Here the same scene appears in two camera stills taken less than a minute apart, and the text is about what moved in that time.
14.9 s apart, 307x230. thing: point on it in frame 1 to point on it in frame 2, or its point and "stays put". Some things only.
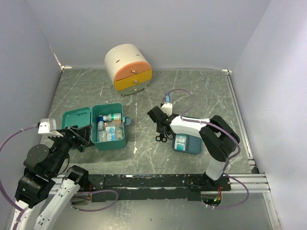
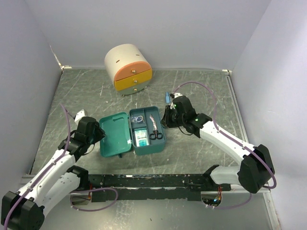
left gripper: (82, 132) to (100, 133)
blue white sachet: (180, 142) to (141, 137)
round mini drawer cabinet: (128, 68) stays put
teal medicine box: (107, 121) to (141, 131)
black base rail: (127, 187) stays put
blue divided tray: (194, 145) to (147, 130)
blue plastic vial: (167, 97) stays put
